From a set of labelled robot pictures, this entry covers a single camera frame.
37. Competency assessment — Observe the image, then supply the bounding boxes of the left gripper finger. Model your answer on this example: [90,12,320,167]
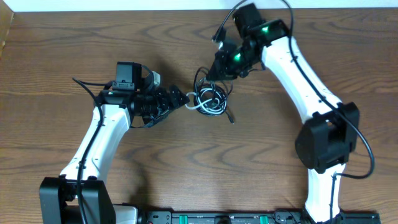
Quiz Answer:
[169,85,190,103]
[169,100,188,113]

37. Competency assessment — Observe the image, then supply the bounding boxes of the black usb cable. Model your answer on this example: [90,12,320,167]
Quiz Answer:
[193,67,234,124]

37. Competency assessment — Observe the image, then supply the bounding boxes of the white usb cable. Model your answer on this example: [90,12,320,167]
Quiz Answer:
[185,86,228,114]

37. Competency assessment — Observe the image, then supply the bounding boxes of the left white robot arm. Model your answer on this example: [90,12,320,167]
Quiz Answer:
[39,85,190,223]

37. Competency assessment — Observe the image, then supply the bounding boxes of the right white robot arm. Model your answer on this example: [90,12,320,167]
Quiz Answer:
[206,1,360,223]

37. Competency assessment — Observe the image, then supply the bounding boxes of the white back board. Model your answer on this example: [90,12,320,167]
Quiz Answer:
[4,0,397,12]

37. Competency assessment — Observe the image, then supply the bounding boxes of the cardboard side panel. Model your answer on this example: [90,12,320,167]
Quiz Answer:
[0,0,14,55]

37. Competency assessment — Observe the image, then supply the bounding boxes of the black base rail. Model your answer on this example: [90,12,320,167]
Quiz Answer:
[136,210,381,224]

